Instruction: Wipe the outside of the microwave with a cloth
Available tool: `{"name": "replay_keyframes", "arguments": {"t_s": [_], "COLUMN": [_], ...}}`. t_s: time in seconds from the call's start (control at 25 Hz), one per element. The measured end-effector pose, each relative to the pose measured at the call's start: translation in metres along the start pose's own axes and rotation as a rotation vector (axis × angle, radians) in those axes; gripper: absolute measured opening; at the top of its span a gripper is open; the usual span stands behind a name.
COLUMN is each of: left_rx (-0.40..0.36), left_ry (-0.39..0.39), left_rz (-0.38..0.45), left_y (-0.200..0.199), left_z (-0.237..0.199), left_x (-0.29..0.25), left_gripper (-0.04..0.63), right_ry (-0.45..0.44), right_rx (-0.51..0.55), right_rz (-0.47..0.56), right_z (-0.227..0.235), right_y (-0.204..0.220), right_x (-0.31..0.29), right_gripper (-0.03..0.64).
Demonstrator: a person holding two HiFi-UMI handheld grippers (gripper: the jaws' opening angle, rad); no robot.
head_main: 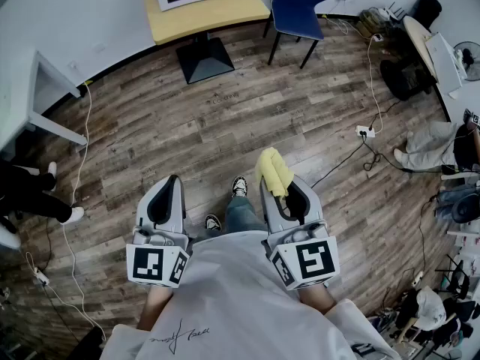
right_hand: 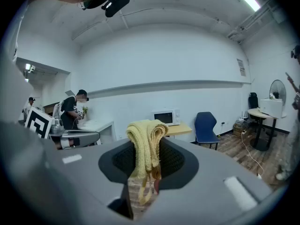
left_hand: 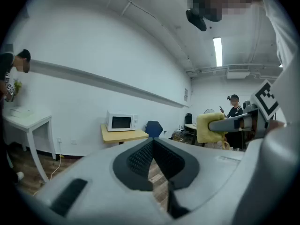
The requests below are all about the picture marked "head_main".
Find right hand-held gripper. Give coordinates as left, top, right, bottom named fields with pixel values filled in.
left=259, top=173, right=341, bottom=291

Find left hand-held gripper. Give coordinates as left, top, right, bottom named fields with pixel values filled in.
left=125, top=174, right=191, bottom=289

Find yellow cloth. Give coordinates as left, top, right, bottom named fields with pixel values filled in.
left=254, top=147, right=296, bottom=198

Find person's left forearm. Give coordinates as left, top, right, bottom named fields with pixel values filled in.
left=136, top=285, right=174, bottom=332

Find person's right forearm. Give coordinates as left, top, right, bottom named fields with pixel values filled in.
left=298, top=285, right=338, bottom=314

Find person's jeans legs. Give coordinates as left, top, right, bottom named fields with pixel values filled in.
left=194, top=196, right=268, bottom=244

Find person's right shoe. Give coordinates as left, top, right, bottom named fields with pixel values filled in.
left=231, top=175, right=251, bottom=199

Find person's white shirt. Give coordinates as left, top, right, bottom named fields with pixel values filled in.
left=99, top=230, right=402, bottom=360

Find black round stool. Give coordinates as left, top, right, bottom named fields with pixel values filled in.
left=379, top=58, right=432, bottom=103

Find black standing fan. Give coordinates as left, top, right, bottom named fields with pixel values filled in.
left=449, top=192, right=480, bottom=225
left=452, top=41, right=480, bottom=83

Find white desk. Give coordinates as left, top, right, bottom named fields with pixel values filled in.
left=0, top=49, right=89, bottom=161

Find blue chair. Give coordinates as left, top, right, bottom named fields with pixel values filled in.
left=262, top=0, right=331, bottom=70

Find yellow table with black base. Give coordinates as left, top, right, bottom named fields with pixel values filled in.
left=143, top=0, right=272, bottom=86

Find olive bag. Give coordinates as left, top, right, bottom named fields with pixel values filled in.
left=355, top=8, right=387, bottom=39

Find round wooden table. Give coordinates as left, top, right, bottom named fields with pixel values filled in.
left=403, top=15, right=440, bottom=84

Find white box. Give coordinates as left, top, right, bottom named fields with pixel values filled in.
left=424, top=31, right=464, bottom=97

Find white router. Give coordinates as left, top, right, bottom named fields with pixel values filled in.
left=377, top=1, right=407, bottom=20

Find black backpack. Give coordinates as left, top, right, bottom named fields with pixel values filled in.
left=412, top=0, right=443, bottom=21

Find black floor cable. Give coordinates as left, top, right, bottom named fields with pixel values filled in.
left=310, top=136, right=413, bottom=189

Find white cable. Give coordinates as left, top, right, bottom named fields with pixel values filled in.
left=61, top=82, right=107, bottom=343
left=366, top=34, right=384, bottom=134

